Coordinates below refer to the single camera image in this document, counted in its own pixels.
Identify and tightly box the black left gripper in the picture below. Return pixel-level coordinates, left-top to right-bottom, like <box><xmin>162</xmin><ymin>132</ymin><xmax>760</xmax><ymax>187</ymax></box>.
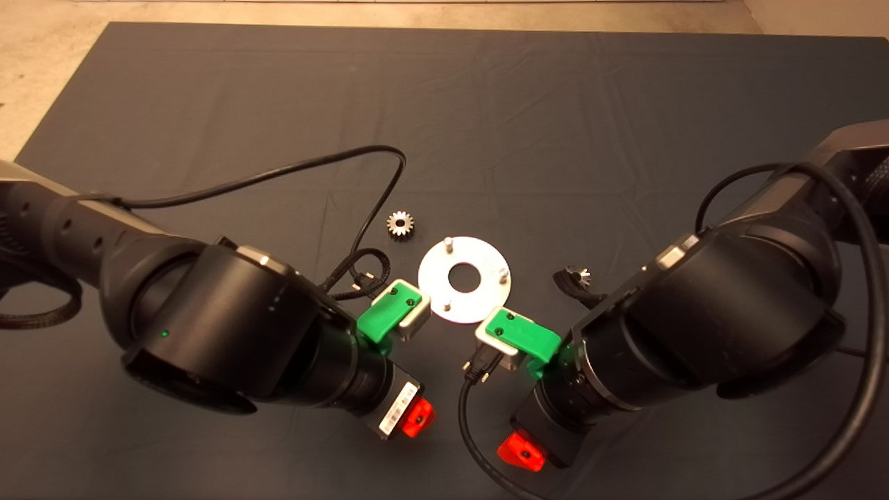
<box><xmin>356</xmin><ymin>358</ymin><xmax>436</xmax><ymax>440</ymax></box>

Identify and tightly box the braided black left arm cable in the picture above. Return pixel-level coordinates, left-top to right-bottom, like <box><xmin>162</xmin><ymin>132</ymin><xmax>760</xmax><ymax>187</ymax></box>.
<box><xmin>0</xmin><ymin>267</ymin><xmax>83</xmax><ymax>329</ymax></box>

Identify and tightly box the green right camera mount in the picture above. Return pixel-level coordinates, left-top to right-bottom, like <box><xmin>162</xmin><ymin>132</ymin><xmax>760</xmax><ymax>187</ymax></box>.
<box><xmin>483</xmin><ymin>308</ymin><xmax>562</xmax><ymax>381</ymax></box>

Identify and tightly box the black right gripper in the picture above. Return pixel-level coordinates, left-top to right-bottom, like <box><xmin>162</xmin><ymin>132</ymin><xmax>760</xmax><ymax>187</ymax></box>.
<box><xmin>497</xmin><ymin>396</ymin><xmax>595</xmax><ymax>473</ymax></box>

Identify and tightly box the black camera cable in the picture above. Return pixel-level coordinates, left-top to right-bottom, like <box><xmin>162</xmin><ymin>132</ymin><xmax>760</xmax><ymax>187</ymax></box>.
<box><xmin>458</xmin><ymin>163</ymin><xmax>889</xmax><ymax>500</ymax></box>
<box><xmin>90</xmin><ymin>144</ymin><xmax>408</xmax><ymax>301</ymax></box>

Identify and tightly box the silver right camera box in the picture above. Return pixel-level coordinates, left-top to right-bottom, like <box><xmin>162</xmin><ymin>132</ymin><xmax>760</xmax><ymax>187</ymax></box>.
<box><xmin>474</xmin><ymin>323</ymin><xmax>522</xmax><ymax>374</ymax></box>

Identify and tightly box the round metal carrier plate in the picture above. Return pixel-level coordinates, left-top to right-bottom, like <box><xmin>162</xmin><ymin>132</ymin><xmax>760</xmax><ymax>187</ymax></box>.
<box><xmin>417</xmin><ymin>236</ymin><xmax>512</xmax><ymax>324</ymax></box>

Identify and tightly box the black left camera cable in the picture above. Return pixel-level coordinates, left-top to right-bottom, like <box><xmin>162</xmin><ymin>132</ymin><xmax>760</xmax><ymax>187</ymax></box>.
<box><xmin>90</xmin><ymin>144</ymin><xmax>408</xmax><ymax>301</ymax></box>

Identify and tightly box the dark grey table cloth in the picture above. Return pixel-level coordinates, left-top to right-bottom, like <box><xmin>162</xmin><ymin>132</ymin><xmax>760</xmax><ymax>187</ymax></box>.
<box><xmin>0</xmin><ymin>21</ymin><xmax>889</xmax><ymax>500</ymax></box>

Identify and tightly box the green left camera mount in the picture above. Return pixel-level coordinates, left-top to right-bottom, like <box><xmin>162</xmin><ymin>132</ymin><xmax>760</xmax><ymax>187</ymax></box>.
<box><xmin>357</xmin><ymin>279</ymin><xmax>422</xmax><ymax>346</ymax></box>

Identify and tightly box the black right camera cable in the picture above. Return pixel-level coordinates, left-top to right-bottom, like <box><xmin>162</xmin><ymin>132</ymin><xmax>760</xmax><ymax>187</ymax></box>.
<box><xmin>458</xmin><ymin>163</ymin><xmax>889</xmax><ymax>500</ymax></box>

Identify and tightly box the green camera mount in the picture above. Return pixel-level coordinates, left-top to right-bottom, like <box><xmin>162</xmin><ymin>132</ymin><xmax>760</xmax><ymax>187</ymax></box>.
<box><xmin>483</xmin><ymin>308</ymin><xmax>562</xmax><ymax>381</ymax></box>
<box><xmin>357</xmin><ymin>279</ymin><xmax>422</xmax><ymax>346</ymax></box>

